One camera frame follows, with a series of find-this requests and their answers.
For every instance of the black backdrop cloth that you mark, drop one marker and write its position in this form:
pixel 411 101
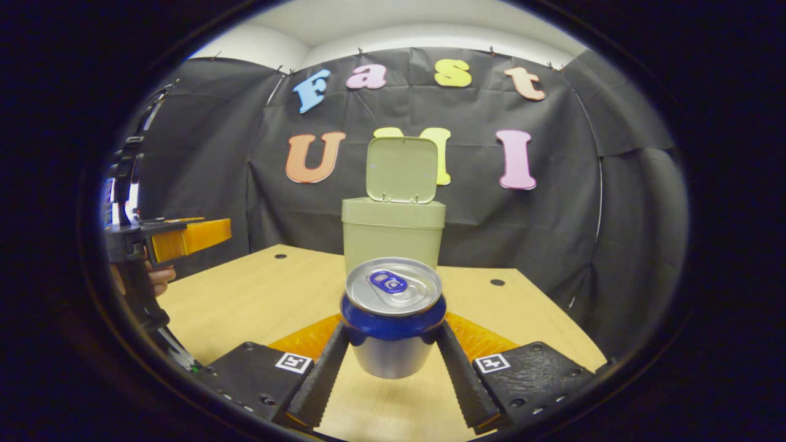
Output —
pixel 491 245

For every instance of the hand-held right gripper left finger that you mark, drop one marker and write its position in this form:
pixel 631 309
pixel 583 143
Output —
pixel 325 380

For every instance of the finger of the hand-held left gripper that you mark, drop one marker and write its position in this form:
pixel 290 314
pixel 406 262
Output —
pixel 184 220
pixel 190 239

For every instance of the green desktop garbage bin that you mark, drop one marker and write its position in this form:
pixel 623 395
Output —
pixel 393 233

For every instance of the wooden desktop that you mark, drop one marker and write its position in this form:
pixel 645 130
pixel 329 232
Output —
pixel 258 294

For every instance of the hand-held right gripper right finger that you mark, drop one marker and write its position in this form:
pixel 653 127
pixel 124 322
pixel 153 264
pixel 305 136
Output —
pixel 466 383

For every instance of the blue silver pop can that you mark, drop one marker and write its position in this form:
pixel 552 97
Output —
pixel 393 331

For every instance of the computer monitor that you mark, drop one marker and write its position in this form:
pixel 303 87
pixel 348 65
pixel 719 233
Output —
pixel 132 199

